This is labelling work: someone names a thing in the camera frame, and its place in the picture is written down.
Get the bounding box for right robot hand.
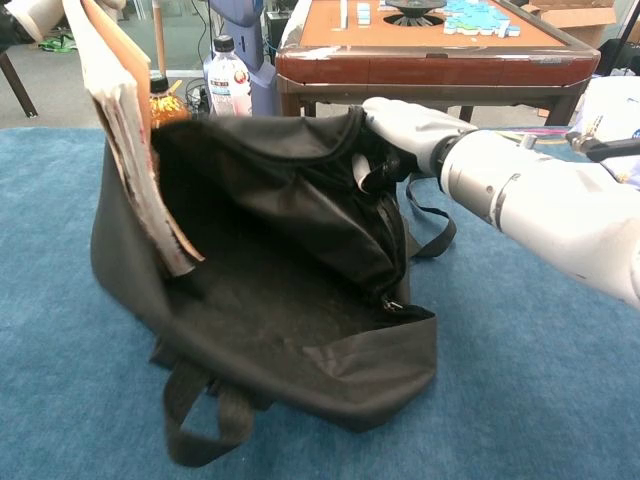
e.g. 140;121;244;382
352;97;476;194

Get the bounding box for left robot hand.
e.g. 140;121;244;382
0;0;66;51

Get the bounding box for brown spiral notebook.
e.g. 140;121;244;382
62;0;206;278

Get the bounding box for black fabric backpack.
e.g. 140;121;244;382
89;105;459;469

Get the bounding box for green and white wrapper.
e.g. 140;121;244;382
38;32;79;53

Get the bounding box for black bag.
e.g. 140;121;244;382
596;38;640;78

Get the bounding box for brown mahjong table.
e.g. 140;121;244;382
274;0;601;127

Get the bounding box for dark table leg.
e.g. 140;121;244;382
0;48;39;119

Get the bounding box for blue mahjong tile pile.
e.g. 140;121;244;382
442;0;522;39

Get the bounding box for wooden pole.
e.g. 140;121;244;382
152;0;168;74

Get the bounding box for amber tea bottle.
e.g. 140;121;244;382
148;71;192;130

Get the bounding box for pink drink bottle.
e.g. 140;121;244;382
206;35;253;118

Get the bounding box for cardboard box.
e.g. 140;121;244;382
519;0;624;50

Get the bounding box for blue grey robot stand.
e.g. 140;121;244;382
202;0;279;117

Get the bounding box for white plastic tissue pack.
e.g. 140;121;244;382
582;77;640;191

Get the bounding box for black tripod pole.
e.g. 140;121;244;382
610;0;640;77

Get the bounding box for blue table cloth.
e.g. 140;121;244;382
0;126;640;480

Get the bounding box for pink yellow wire bundle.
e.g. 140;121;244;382
499;127;571;140

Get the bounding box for white glass door frame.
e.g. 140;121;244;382
127;0;216;79

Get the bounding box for tangled floor cables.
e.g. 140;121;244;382
185;78;212;120

